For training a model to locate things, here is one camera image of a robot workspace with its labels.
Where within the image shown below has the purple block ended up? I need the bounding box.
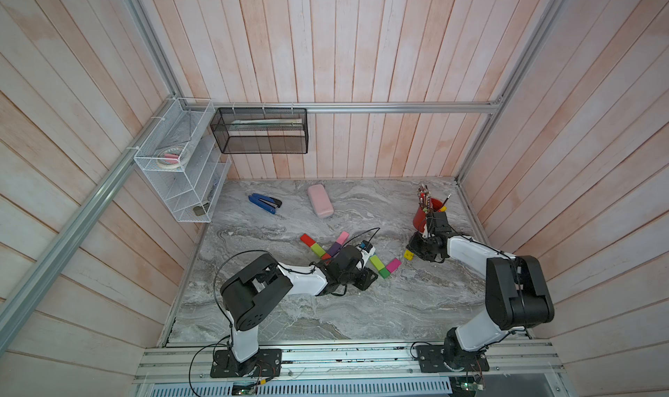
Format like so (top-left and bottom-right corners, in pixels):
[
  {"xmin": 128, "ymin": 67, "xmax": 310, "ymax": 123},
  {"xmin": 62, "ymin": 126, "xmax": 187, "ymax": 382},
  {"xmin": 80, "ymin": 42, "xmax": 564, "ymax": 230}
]
[{"xmin": 327, "ymin": 241, "xmax": 343, "ymax": 257}]

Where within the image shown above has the lime green block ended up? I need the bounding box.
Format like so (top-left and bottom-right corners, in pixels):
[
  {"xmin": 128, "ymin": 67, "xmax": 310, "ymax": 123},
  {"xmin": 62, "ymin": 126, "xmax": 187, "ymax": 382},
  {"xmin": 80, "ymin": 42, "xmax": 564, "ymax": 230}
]
[{"xmin": 310, "ymin": 243, "xmax": 327, "ymax": 258}]

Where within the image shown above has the pink block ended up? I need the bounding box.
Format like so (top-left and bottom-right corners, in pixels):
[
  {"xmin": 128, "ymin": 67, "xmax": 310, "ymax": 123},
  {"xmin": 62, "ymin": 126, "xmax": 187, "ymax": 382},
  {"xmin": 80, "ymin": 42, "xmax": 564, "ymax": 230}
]
[{"xmin": 336, "ymin": 232, "xmax": 349, "ymax": 246}]

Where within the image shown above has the light green block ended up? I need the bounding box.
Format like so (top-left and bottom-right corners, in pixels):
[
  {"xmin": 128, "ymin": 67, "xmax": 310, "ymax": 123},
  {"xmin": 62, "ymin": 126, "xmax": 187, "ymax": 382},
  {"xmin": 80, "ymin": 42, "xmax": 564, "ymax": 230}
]
[{"xmin": 369, "ymin": 255, "xmax": 385, "ymax": 272}]

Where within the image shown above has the long red block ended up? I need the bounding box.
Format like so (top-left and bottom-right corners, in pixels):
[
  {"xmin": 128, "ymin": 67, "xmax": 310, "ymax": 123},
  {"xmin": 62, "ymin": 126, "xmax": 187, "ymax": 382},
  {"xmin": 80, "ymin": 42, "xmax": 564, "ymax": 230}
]
[{"xmin": 301, "ymin": 233, "xmax": 315, "ymax": 247}]

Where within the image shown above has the magenta block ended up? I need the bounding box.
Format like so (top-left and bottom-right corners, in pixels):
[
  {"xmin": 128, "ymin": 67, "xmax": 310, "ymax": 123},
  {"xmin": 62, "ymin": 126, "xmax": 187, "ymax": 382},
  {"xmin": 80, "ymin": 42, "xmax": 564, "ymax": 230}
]
[{"xmin": 385, "ymin": 259, "xmax": 402, "ymax": 273}]

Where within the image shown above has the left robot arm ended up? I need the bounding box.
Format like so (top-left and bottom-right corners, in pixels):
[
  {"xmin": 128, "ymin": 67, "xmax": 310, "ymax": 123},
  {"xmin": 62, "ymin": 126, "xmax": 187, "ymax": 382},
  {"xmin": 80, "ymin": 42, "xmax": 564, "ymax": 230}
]
[{"xmin": 221, "ymin": 246, "xmax": 378, "ymax": 363}]

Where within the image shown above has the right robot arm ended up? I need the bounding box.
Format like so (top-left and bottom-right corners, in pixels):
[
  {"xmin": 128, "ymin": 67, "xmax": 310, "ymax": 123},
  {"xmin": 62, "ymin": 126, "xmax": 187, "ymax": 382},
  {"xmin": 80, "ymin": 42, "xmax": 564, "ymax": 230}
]
[{"xmin": 407, "ymin": 211, "xmax": 555, "ymax": 366}]

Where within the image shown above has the red pencil cup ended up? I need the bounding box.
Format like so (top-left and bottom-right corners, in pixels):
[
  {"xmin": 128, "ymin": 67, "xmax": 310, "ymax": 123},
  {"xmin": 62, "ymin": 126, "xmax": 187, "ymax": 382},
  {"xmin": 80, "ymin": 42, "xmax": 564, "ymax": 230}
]
[{"xmin": 412, "ymin": 198, "xmax": 444, "ymax": 233}]

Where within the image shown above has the coloured pencils bunch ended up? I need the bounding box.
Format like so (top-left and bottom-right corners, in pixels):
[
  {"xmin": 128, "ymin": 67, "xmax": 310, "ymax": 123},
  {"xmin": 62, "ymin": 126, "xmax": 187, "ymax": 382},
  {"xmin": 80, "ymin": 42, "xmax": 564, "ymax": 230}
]
[{"xmin": 418, "ymin": 184, "xmax": 451, "ymax": 214}]

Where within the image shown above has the pink eraser case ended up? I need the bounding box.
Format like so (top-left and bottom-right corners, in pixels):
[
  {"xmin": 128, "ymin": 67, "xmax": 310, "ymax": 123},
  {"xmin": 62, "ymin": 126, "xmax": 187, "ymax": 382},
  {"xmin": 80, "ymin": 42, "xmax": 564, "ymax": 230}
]
[{"xmin": 308, "ymin": 184, "xmax": 335, "ymax": 219}]

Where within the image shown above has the blue stapler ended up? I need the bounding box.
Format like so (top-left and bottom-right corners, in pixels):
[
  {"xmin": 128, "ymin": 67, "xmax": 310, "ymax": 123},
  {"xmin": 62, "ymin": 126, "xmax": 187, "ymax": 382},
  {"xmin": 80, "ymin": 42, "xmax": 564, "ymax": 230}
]
[{"xmin": 248, "ymin": 193, "xmax": 282, "ymax": 214}]

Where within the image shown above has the black mesh basket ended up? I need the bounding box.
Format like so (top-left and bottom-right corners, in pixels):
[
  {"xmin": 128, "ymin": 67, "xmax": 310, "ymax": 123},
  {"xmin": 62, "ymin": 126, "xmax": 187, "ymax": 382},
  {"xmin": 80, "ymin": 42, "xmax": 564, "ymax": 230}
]
[{"xmin": 210, "ymin": 107, "xmax": 309, "ymax": 155}]

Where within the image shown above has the tape roll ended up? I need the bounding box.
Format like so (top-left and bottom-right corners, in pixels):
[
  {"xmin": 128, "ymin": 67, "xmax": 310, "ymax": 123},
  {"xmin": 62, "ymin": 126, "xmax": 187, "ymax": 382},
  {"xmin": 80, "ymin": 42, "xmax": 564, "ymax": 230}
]
[{"xmin": 156, "ymin": 146, "xmax": 190, "ymax": 170}]

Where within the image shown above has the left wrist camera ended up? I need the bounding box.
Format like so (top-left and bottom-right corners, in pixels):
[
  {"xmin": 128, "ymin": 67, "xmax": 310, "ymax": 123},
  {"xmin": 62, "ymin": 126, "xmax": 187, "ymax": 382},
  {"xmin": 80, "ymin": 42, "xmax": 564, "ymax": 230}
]
[{"xmin": 329, "ymin": 241, "xmax": 374, "ymax": 272}]

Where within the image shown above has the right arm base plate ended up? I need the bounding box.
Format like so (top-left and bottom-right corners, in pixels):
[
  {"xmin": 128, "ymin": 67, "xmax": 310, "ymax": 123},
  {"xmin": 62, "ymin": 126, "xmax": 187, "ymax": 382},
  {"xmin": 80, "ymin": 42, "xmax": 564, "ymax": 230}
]
[{"xmin": 414, "ymin": 345, "xmax": 490, "ymax": 374}]

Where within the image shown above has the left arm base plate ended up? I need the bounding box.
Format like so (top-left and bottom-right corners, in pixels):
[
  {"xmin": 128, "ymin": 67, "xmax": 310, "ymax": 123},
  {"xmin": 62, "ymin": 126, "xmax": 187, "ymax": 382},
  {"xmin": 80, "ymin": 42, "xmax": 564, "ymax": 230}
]
[{"xmin": 210, "ymin": 348, "xmax": 282, "ymax": 380}]

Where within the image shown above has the white wire shelf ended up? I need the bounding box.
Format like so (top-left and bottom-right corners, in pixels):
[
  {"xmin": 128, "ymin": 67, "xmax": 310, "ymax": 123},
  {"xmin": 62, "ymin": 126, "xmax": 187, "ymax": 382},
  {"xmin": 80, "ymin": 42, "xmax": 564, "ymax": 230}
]
[{"xmin": 134, "ymin": 98, "xmax": 231, "ymax": 223}]

